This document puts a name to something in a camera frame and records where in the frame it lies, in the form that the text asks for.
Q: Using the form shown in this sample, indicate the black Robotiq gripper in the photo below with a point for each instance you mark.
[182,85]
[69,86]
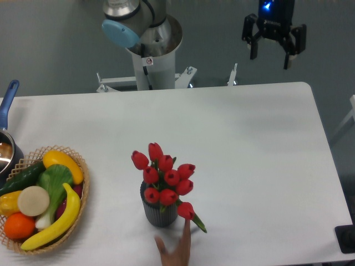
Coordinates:
[274,22]

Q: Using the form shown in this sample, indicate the red tulip bouquet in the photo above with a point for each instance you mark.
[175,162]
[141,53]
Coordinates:
[167,184]

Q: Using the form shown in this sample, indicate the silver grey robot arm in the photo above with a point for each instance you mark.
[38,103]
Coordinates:
[127,21]

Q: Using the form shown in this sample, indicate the dark grey ribbed vase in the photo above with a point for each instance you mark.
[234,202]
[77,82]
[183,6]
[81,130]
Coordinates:
[153,213]

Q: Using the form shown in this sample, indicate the bare human hand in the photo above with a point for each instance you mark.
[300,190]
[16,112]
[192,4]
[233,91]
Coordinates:
[181,254]

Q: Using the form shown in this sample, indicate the black device at table edge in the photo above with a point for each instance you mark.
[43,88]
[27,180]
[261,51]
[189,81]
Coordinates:
[345,237]

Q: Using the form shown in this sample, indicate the dark red vegetable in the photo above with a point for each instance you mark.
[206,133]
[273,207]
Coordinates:
[60,210]

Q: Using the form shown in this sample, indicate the yellow squash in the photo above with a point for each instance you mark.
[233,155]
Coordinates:
[55,157]

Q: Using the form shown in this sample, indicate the green bok choy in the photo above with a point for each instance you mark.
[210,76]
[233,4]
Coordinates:
[52,180]

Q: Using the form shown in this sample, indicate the woven wicker basket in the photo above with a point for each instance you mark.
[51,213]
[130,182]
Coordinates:
[30,159]

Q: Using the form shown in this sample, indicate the yellow banana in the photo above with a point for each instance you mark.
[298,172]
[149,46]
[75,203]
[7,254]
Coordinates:
[65,221]

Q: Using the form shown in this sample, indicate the dark green cucumber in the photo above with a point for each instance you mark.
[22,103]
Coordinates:
[27,177]

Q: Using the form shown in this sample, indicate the beige round disc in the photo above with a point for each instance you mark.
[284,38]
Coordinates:
[33,201]

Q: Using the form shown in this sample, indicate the yellow bell pepper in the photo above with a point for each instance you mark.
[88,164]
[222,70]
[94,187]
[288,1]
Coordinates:
[9,203]

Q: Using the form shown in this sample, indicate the orange fruit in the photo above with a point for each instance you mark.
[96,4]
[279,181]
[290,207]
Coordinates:
[19,226]

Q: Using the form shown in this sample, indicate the white frame at right edge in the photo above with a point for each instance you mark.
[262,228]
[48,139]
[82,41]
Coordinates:
[344,126]

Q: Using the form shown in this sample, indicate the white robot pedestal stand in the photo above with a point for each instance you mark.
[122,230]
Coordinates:
[151,73]

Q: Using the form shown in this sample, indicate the blue handled saucepan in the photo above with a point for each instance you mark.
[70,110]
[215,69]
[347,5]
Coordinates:
[10,152]

